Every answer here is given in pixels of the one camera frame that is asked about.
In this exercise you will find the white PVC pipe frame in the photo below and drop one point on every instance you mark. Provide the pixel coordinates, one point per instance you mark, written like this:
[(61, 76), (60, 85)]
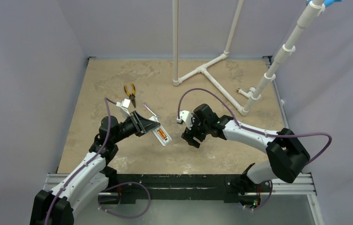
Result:
[(242, 30)]

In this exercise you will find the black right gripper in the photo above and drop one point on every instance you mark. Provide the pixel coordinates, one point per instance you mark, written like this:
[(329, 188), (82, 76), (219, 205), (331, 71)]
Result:
[(196, 130)]

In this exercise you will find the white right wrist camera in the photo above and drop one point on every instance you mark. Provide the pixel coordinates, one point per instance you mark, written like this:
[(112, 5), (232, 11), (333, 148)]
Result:
[(185, 117)]

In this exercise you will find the aluminium table frame rail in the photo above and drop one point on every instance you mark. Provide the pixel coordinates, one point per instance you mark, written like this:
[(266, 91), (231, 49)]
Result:
[(294, 153)]

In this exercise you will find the white universal AC remote control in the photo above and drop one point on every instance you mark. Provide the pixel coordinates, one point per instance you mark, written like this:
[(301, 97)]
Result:
[(155, 133)]

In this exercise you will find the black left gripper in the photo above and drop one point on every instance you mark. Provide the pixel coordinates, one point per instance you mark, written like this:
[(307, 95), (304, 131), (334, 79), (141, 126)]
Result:
[(141, 125)]

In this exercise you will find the yellow handled pliers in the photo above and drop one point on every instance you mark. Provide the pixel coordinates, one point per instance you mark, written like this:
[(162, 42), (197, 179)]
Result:
[(131, 95)]

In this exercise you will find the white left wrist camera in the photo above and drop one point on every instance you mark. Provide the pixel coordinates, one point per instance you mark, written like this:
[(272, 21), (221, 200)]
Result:
[(123, 106)]

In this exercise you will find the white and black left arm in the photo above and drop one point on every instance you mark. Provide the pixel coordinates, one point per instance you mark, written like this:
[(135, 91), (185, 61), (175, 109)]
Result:
[(62, 203)]

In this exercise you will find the silver open-end wrench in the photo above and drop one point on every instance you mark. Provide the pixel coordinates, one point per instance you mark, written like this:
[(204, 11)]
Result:
[(151, 111)]

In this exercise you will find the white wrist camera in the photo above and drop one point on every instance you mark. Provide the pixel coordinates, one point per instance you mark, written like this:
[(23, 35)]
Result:
[(123, 106), (185, 117)]

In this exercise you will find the orange battery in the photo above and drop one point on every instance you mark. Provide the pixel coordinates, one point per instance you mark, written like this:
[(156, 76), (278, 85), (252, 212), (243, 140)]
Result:
[(162, 134)]

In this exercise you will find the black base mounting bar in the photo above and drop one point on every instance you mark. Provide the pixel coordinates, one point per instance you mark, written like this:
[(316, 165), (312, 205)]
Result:
[(129, 188)]

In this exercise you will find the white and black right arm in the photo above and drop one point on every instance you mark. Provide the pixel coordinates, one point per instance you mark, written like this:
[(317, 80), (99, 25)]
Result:
[(260, 139)]

